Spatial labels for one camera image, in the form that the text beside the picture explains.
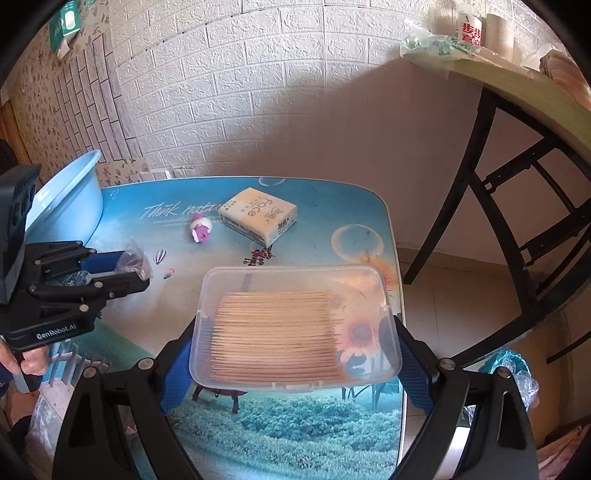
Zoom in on clear snack bag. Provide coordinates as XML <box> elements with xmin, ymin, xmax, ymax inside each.
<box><xmin>114</xmin><ymin>237</ymin><xmax>153</xmax><ymax>281</ymax></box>

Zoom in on light blue plastic basin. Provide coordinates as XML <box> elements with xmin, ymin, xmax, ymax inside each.
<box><xmin>25</xmin><ymin>150</ymin><xmax>103</xmax><ymax>244</ymax></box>

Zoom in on clear box of toothpicks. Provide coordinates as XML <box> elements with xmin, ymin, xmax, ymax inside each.
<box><xmin>189</xmin><ymin>264</ymin><xmax>402</xmax><ymax>392</ymax></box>

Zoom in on pink purple toy figure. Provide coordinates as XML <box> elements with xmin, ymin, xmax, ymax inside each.
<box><xmin>189</xmin><ymin>213</ymin><xmax>213</xmax><ymax>244</ymax></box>

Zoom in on beige tissue pack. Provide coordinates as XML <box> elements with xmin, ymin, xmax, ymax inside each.
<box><xmin>218</xmin><ymin>187</ymin><xmax>297</xmax><ymax>248</ymax></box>

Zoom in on person's left hand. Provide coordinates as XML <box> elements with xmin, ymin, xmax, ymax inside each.
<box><xmin>0</xmin><ymin>342</ymin><xmax>49</xmax><ymax>376</ymax></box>

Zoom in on green bag trash bin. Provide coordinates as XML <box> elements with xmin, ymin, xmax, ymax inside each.
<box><xmin>459</xmin><ymin>348</ymin><xmax>540</xmax><ymax>428</ymax></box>

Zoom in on yellow-edged folding table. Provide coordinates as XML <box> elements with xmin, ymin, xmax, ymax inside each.
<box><xmin>404</xmin><ymin>51</ymin><xmax>590</xmax><ymax>367</ymax></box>

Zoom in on green white plastic bag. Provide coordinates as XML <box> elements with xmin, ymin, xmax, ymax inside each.
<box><xmin>400</xmin><ymin>25</ymin><xmax>478</xmax><ymax>57</ymax></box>

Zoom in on bread in plastic bag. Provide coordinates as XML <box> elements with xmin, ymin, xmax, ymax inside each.
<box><xmin>540</xmin><ymin>50</ymin><xmax>591</xmax><ymax>111</ymax></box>

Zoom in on stack of paper cups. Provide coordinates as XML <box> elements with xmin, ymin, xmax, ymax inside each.
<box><xmin>484</xmin><ymin>14</ymin><xmax>514</xmax><ymax>61</ymax></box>

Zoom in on white bottle red label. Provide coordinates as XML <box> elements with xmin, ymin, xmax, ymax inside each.
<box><xmin>456</xmin><ymin>2</ymin><xmax>483</xmax><ymax>46</ymax></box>

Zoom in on green wall tissue box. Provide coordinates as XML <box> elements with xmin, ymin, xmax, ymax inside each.
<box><xmin>48</xmin><ymin>1</ymin><xmax>81</xmax><ymax>60</ymax></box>

